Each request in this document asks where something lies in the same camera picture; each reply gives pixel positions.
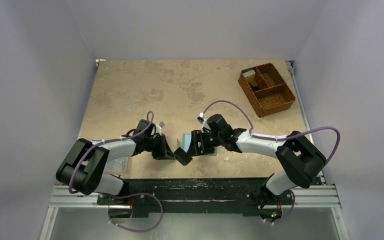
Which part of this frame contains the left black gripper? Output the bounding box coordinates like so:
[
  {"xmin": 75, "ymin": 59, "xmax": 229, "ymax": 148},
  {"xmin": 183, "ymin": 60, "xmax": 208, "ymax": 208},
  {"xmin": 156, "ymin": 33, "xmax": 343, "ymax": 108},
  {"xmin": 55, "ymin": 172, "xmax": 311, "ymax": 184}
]
[{"xmin": 144, "ymin": 133, "xmax": 175, "ymax": 160}]

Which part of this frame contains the green card holder wallet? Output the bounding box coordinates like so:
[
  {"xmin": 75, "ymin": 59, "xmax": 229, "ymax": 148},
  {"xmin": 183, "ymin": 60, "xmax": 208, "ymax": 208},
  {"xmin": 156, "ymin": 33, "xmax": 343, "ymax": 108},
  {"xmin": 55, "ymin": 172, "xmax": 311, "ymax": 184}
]
[{"xmin": 176, "ymin": 133, "xmax": 218, "ymax": 157}]

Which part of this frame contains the brown woven divided basket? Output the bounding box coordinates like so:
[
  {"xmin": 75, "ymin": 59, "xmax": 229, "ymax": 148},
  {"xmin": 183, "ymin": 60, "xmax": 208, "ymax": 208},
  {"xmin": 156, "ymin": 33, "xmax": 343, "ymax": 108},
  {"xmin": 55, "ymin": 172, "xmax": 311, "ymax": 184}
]
[{"xmin": 238, "ymin": 62, "xmax": 296, "ymax": 118}]

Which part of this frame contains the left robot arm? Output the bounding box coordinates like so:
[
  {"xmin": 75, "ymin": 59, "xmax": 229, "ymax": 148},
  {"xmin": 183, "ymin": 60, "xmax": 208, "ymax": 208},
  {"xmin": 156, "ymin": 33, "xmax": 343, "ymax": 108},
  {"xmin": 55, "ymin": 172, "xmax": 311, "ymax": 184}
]
[{"xmin": 55, "ymin": 119, "xmax": 176, "ymax": 205}]

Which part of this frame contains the clear plastic bag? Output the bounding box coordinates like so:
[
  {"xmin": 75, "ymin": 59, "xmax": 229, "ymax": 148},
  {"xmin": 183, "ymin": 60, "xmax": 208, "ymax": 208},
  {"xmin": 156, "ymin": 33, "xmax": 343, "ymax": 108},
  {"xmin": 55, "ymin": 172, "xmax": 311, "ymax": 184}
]
[{"xmin": 104, "ymin": 157, "xmax": 130, "ymax": 174}]

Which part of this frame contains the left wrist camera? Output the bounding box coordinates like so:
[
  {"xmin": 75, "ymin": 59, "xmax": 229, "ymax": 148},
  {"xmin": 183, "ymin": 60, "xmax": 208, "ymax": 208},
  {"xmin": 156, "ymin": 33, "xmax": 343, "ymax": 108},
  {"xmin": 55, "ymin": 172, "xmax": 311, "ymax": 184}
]
[{"xmin": 155, "ymin": 121, "xmax": 165, "ymax": 135}]

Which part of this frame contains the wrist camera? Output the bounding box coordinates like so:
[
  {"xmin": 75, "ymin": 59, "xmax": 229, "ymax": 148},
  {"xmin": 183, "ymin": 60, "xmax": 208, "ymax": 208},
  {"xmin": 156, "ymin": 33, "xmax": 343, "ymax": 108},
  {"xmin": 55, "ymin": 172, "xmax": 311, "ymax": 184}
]
[
  {"xmin": 155, "ymin": 121, "xmax": 165, "ymax": 135},
  {"xmin": 197, "ymin": 112, "xmax": 207, "ymax": 123}
]

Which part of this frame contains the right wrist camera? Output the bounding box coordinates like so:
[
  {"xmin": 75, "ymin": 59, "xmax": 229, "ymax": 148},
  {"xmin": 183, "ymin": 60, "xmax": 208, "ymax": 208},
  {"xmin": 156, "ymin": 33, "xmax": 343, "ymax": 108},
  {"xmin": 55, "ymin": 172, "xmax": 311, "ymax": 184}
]
[{"xmin": 197, "ymin": 112, "xmax": 207, "ymax": 123}]

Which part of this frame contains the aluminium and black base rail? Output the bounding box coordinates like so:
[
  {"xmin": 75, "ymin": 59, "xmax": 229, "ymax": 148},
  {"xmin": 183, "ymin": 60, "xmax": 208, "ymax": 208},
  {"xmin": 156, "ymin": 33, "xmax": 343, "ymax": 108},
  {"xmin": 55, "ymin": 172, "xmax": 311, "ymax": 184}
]
[{"xmin": 50, "ymin": 177, "xmax": 340, "ymax": 219}]

